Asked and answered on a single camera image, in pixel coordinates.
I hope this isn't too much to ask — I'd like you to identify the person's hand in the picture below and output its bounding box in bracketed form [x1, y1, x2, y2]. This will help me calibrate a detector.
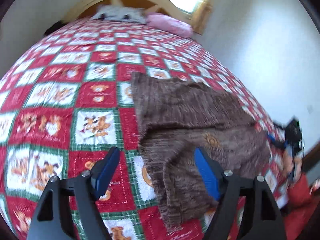
[283, 151, 302, 180]

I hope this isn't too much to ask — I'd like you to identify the dark object beside bed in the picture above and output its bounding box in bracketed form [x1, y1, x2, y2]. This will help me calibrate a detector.
[43, 21, 67, 37]

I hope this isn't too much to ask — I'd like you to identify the red patchwork bedspread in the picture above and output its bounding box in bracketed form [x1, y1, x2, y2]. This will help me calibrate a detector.
[1, 19, 281, 239]

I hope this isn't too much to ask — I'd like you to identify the grey patterned pillow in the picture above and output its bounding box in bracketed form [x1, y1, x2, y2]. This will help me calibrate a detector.
[91, 5, 146, 24]

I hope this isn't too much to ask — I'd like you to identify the brown knitted sweater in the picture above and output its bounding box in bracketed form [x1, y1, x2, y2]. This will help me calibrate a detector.
[131, 72, 270, 228]

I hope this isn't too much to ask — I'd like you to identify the pink pillow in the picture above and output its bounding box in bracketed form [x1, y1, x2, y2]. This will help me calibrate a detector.
[146, 12, 193, 38]

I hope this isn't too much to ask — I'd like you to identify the red clothing of person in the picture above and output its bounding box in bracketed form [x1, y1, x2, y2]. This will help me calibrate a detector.
[283, 174, 319, 239]

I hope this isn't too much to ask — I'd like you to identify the yellow curtain right panel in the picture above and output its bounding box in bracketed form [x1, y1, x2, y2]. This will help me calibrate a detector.
[190, 0, 214, 35]

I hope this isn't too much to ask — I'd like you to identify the cream wooden headboard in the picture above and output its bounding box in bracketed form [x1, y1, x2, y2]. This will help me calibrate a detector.
[62, 0, 191, 24]

